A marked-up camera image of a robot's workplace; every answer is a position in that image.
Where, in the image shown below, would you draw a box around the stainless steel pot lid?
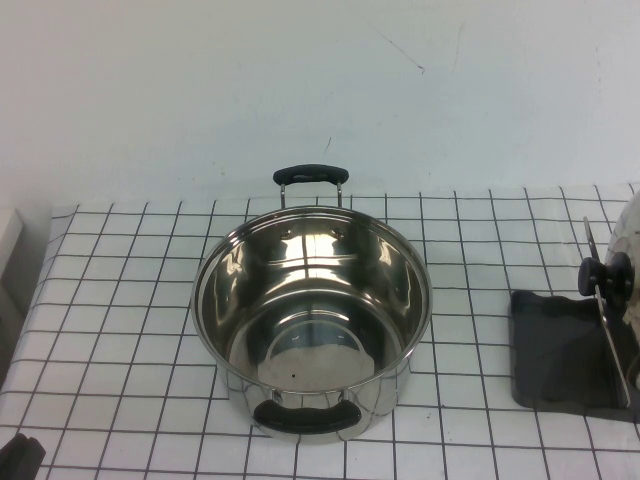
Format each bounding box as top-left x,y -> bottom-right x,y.
578,192 -> 640,392

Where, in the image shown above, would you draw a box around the white box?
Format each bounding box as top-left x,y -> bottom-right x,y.
0,207 -> 29,321

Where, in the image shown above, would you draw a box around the dark tray wire lid rack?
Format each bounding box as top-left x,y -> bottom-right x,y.
509,215 -> 640,426

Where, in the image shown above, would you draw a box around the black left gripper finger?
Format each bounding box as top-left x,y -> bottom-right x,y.
24,436 -> 48,480
0,433 -> 30,480

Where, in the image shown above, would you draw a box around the stainless steel pot black handles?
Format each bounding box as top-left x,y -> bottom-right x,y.
192,164 -> 433,442

